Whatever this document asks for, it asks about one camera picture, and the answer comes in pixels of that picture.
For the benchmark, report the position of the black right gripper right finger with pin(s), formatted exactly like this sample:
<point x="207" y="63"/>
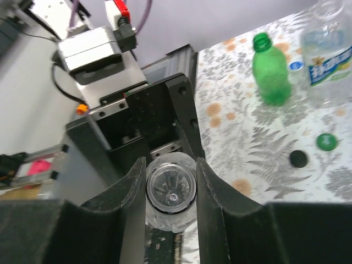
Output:
<point x="233" y="228"/>

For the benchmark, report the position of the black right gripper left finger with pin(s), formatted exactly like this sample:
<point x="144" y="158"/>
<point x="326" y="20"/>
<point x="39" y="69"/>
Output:
<point x="109" y="228"/>

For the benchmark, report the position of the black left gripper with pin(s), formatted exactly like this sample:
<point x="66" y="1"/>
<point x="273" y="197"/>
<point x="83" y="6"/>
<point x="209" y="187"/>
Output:
<point x="143" y="120"/>

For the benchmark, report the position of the clear bottle black label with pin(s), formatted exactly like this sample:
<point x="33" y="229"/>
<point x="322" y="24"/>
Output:
<point x="171" y="192"/>

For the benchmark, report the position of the black bottle cap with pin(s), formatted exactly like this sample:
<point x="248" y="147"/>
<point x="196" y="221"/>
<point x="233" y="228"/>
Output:
<point x="298" y="159"/>

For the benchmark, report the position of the green bottle cap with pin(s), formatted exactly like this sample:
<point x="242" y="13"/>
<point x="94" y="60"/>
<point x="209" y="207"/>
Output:
<point x="326" y="142"/>

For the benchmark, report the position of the green plastic bottle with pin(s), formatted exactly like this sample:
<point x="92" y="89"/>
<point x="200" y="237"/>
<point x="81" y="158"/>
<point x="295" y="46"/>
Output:
<point x="269" y="68"/>

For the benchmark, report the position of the white blue bottle cap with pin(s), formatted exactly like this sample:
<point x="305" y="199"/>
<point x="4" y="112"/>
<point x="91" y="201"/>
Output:
<point x="296" y="66"/>

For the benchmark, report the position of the clear bottle lemon label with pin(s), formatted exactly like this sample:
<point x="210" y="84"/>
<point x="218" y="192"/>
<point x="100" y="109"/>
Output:
<point x="326" y="51"/>

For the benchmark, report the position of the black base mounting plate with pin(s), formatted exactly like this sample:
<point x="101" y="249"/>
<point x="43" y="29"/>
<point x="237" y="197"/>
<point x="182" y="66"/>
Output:
<point x="162" y="247"/>

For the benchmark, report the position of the floral patterned table mat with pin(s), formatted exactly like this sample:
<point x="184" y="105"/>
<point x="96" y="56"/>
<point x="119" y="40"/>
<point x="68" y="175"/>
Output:
<point x="248" y="143"/>

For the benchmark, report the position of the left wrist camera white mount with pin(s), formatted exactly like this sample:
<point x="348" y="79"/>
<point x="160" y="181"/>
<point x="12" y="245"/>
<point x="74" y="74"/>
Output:
<point x="100" y="60"/>

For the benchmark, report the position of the aluminium frame rail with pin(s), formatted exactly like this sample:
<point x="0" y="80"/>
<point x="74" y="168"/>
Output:
<point x="183" y="60"/>

